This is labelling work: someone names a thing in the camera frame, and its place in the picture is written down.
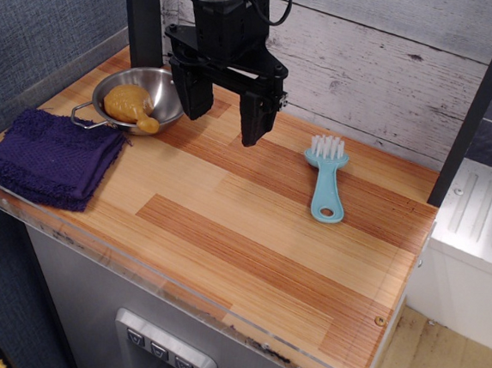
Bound white toy sink unit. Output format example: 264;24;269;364
405;160;492;349

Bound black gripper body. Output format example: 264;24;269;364
158;0;296;111

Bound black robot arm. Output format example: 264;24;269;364
166;0;289;147

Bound silver dispenser button panel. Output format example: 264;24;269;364
115;307;217;368

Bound plastic chicken drumstick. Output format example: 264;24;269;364
103;84;160;135

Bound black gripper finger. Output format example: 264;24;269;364
170;61;214;120
240;92;278;147

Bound grey toy fridge cabinet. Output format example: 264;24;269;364
28;228;336;368

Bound left black frame post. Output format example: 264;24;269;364
126;0;163;68

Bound purple folded cloth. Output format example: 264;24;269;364
0;109;126;212

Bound blue brush white bristles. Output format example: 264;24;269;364
304;135;349;224

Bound black cable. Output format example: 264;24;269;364
242;0;292;28

